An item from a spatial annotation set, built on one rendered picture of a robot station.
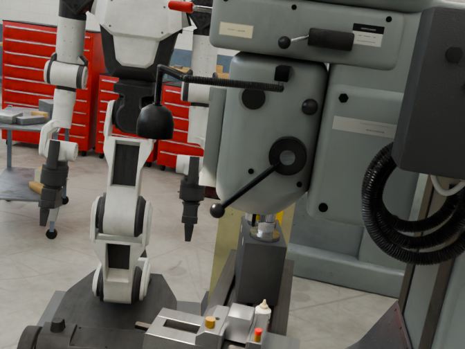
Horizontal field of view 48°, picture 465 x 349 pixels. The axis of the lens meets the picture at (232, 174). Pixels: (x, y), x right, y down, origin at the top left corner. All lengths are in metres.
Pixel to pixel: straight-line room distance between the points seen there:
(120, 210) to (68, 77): 0.47
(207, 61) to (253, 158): 0.83
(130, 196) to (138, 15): 0.58
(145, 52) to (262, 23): 0.84
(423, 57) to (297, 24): 0.30
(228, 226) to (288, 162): 2.07
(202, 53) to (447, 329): 1.15
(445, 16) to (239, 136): 0.45
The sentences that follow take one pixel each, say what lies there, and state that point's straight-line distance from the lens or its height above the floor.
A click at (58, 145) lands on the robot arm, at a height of 1.22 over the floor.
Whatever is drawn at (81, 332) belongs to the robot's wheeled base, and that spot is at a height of 0.59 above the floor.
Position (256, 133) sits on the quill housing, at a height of 1.48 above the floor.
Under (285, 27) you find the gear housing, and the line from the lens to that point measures 0.94.
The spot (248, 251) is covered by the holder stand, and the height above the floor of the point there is 1.08.
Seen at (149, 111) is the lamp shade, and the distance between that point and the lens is 1.00.
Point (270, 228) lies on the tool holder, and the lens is 1.48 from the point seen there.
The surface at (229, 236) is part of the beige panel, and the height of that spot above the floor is 0.52.
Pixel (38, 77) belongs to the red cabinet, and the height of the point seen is 0.86.
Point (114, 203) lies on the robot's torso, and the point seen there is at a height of 1.06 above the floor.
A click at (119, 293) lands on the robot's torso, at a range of 2.01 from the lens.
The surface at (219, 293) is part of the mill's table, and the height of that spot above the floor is 0.92.
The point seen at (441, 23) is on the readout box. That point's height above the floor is 1.70.
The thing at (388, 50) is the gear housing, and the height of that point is 1.66.
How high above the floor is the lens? 1.66
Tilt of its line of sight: 15 degrees down
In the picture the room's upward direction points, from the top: 8 degrees clockwise
